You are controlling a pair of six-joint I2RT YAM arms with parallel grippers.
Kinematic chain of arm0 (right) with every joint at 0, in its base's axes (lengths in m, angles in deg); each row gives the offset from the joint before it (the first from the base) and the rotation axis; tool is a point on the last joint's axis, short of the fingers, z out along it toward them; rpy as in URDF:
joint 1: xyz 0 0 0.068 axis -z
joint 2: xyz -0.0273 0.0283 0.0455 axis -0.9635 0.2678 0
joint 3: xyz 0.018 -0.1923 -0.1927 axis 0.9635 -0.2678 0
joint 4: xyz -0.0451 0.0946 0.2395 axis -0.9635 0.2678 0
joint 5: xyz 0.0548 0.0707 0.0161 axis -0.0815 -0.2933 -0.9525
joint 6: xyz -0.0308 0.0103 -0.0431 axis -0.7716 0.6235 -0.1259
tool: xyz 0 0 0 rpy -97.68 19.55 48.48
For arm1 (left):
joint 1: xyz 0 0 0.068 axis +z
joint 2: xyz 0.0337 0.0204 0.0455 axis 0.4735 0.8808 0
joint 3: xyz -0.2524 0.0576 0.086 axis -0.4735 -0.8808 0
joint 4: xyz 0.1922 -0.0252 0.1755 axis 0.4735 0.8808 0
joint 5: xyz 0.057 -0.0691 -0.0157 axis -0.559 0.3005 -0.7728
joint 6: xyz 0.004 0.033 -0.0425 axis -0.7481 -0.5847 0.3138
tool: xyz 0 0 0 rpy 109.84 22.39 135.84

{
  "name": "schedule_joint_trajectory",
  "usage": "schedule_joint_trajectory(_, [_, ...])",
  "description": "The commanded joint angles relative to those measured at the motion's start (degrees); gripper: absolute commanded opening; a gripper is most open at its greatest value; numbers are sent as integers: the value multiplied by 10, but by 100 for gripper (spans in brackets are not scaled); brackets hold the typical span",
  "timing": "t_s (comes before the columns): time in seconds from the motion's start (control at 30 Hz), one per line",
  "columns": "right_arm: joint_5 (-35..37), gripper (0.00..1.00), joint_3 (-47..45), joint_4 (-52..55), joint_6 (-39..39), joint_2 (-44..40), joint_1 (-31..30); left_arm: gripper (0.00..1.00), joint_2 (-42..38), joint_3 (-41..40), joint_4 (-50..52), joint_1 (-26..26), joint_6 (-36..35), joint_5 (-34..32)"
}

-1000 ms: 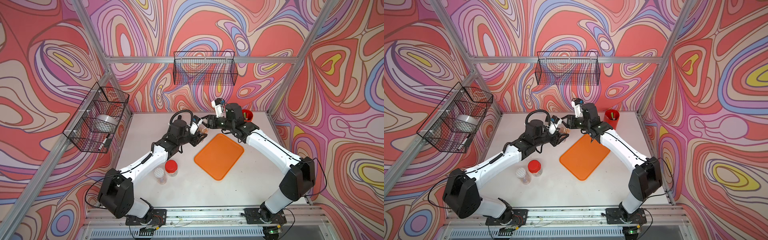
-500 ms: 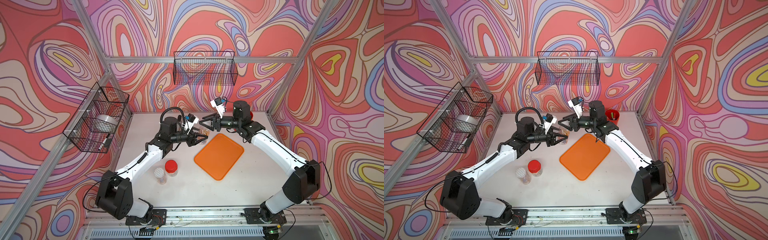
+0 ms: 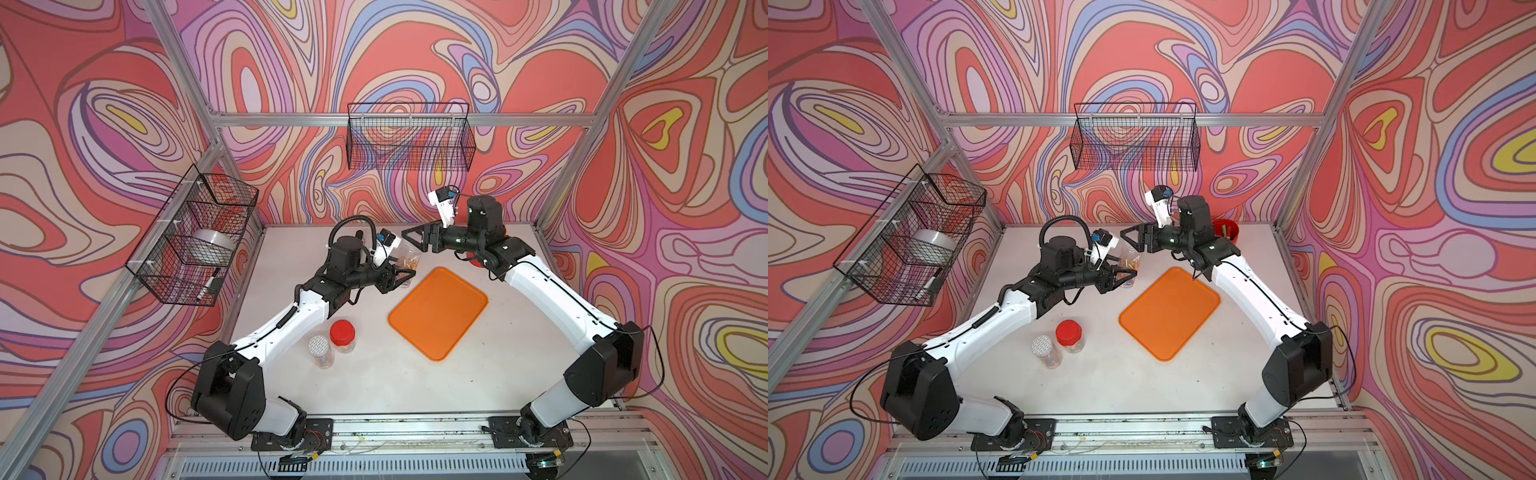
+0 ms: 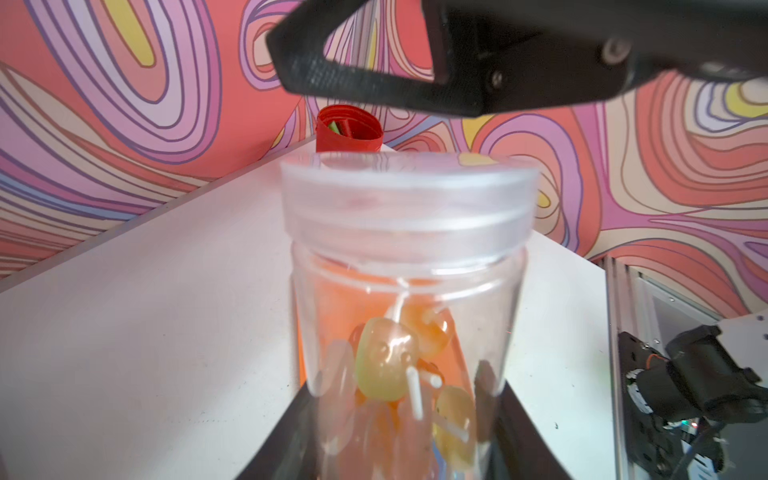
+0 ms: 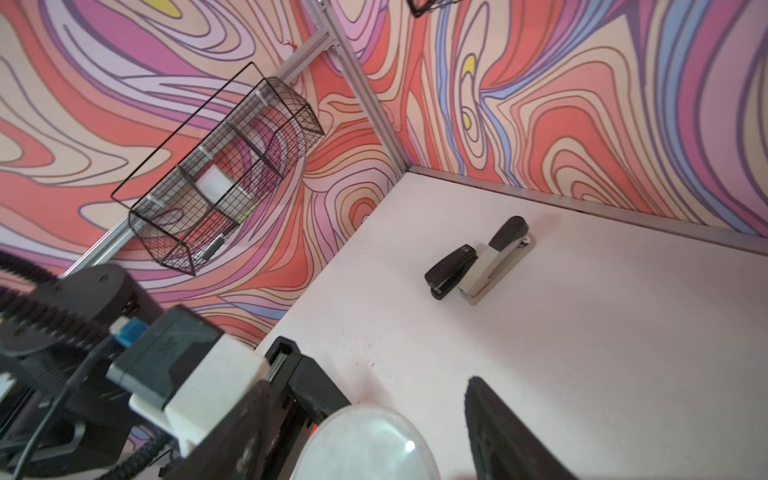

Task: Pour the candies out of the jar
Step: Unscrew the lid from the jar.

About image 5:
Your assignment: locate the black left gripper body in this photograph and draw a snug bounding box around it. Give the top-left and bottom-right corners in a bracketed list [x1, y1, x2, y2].
[261, 336, 350, 479]

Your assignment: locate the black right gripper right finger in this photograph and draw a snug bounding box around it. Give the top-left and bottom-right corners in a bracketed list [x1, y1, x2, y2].
[464, 376, 576, 480]

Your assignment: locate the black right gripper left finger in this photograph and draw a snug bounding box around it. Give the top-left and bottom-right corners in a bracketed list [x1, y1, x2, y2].
[165, 383, 273, 480]

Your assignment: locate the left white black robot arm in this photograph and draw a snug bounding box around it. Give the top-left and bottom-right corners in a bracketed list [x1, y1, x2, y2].
[1, 252, 349, 479]

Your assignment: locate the black marker in basket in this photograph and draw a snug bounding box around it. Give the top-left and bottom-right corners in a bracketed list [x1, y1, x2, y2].
[195, 232, 228, 264]

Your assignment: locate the beige stapler black top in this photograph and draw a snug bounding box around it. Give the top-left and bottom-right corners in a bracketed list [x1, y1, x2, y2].
[458, 216, 535, 305]

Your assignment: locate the white roll in basket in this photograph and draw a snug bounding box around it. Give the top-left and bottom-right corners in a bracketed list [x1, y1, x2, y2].
[195, 165, 234, 204]

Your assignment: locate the left black wire basket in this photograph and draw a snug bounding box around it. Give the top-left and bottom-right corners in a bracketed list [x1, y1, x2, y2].
[111, 62, 325, 276]

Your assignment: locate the black wire basket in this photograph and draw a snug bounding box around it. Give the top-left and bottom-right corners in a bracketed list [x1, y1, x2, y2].
[111, 62, 325, 276]
[406, 0, 461, 18]

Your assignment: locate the back black wire basket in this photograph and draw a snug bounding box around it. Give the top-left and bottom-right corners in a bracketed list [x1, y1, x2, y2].
[406, 0, 461, 18]

